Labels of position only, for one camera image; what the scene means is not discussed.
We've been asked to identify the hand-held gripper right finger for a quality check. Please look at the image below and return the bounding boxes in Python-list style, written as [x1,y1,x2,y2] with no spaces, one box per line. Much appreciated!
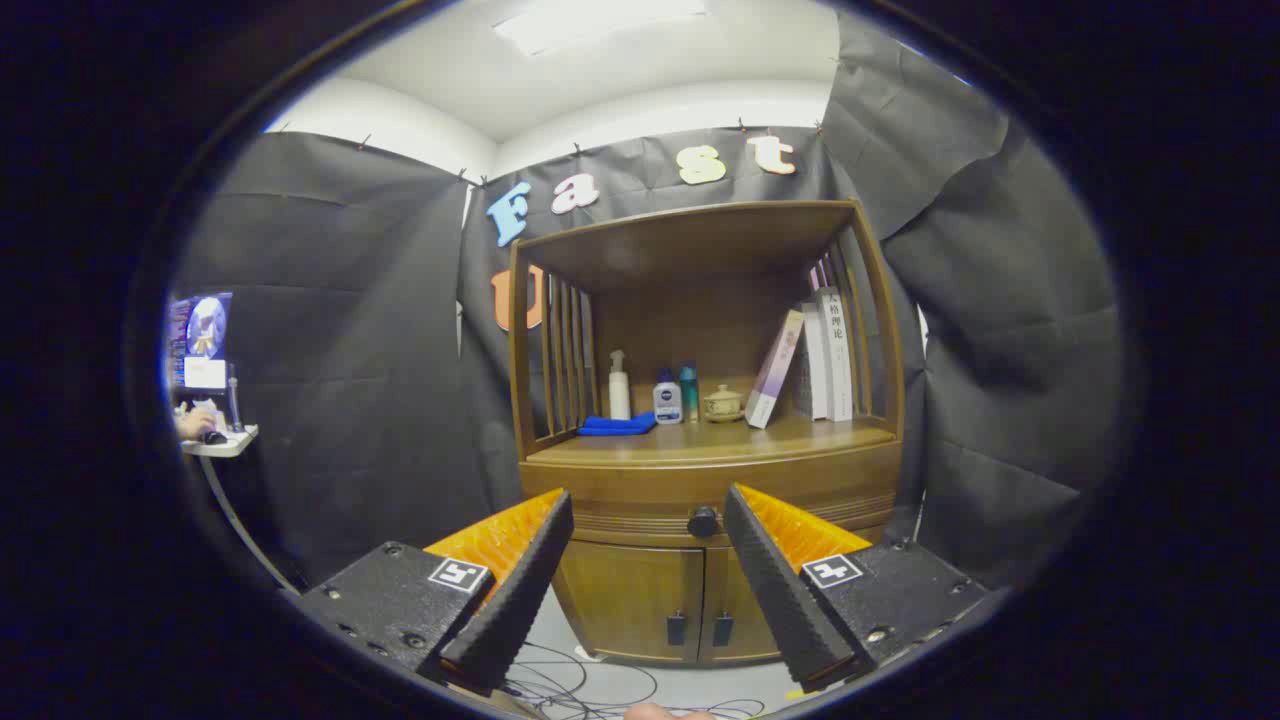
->
[722,484,991,693]

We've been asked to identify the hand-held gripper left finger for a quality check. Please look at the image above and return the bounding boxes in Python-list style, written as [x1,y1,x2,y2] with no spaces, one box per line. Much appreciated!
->
[297,488,576,698]

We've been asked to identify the wooden drawer with black knob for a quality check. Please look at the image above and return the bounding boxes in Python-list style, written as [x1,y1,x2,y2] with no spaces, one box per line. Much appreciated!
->
[520,450,901,549]

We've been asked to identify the wooden cabinet door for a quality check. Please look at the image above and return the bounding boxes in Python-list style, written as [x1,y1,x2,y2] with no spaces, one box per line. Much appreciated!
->
[700,546,783,663]
[553,540,706,666]

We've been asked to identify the wooden countertop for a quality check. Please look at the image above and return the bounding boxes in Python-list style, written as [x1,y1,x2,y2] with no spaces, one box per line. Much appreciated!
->
[525,415,896,466]

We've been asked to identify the wooden cabinet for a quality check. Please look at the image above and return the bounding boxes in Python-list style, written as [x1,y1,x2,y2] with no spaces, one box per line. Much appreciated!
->
[505,200,906,668]

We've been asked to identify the blue folded cloth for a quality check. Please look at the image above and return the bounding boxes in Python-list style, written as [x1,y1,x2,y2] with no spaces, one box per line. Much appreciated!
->
[577,412,658,437]

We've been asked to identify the purple book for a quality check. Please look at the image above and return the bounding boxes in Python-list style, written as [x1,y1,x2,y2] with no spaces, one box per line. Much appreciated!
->
[745,309,806,430]

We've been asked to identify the patterned cover book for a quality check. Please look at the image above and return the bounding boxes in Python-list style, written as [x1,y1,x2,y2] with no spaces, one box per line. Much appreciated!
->
[795,303,829,419]

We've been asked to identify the white book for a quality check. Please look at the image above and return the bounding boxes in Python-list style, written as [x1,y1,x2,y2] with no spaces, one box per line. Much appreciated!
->
[815,287,854,422]

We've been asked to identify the white desk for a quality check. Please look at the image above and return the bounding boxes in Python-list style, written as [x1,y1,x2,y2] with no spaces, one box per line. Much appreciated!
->
[180,425,259,458]

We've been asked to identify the computer monitor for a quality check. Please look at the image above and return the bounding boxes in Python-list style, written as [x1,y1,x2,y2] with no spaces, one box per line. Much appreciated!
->
[168,292,234,393]

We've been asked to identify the ceiling light panel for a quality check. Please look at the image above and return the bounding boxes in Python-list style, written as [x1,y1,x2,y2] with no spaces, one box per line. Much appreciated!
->
[492,0,711,56]

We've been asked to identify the black floor cables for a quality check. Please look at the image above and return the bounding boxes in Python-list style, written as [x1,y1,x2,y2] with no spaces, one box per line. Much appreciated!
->
[500,640,771,720]

